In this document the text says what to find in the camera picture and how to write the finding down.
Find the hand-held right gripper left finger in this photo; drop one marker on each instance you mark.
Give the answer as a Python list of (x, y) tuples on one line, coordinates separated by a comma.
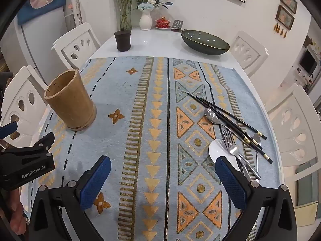
[(96, 183)]

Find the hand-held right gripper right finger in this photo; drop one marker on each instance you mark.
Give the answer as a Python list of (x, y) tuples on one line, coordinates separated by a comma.
[(232, 183)]

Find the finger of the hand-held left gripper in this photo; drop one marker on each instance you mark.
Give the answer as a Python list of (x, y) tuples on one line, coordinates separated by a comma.
[(44, 141), (8, 128)]

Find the white ceramic spoon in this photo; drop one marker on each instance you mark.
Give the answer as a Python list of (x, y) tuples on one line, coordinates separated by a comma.
[(220, 151)]

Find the metal fork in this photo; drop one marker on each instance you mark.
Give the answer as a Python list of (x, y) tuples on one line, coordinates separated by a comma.
[(229, 143)]

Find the bamboo utensil holder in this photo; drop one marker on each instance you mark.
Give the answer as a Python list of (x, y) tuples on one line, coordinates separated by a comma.
[(72, 105)]

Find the slim metal utensil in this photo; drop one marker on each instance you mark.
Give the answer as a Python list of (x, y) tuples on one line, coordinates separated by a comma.
[(256, 140)]

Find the metal spoon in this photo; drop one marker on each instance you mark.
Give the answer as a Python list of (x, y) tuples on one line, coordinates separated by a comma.
[(212, 116)]

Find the person's left hand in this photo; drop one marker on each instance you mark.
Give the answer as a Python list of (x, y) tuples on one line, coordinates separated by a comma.
[(15, 213)]

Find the white chair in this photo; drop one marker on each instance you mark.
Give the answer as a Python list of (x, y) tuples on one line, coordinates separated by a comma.
[(75, 39), (250, 44), (22, 90), (301, 105)]

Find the white refrigerator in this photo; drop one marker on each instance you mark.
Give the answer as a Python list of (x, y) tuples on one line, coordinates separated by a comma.
[(37, 42)]

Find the patterned blue table mat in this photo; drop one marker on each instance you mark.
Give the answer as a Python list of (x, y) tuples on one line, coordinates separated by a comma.
[(150, 105)]

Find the blue cloth with pink fan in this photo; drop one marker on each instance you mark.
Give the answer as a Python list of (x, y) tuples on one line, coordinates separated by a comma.
[(54, 10)]

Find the dark brown cup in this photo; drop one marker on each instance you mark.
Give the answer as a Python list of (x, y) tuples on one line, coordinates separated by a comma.
[(123, 40)]

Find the white storage rack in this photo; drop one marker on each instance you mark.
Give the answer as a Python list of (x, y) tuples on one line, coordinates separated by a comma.
[(72, 12)]

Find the dark green bowl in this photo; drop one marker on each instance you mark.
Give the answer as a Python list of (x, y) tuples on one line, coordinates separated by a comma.
[(204, 44)]

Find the white microwave oven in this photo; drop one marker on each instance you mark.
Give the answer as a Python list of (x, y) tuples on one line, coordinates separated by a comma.
[(308, 61)]

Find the white vase with blue flowers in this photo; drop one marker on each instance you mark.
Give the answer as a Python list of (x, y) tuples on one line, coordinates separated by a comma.
[(145, 20)]

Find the red lidded teacup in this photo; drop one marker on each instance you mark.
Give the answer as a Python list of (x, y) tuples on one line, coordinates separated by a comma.
[(163, 23)]

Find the small framed picture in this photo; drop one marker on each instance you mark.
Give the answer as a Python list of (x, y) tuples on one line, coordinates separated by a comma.
[(285, 17), (289, 0)]

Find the orange wall tassel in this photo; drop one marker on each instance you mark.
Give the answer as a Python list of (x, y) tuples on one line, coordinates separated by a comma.
[(281, 32), (285, 35), (275, 28)]

